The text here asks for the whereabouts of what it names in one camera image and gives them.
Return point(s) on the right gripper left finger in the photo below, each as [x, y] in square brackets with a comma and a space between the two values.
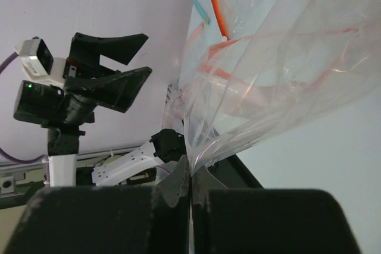
[123, 219]

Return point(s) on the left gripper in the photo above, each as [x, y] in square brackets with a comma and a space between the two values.
[86, 78]

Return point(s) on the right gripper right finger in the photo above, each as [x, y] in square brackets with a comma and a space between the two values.
[258, 220]

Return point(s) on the clear zip top bag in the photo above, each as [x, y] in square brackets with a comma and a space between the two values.
[279, 65]

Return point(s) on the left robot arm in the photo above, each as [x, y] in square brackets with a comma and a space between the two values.
[61, 94]

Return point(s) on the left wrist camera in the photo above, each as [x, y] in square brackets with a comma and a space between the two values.
[38, 64]

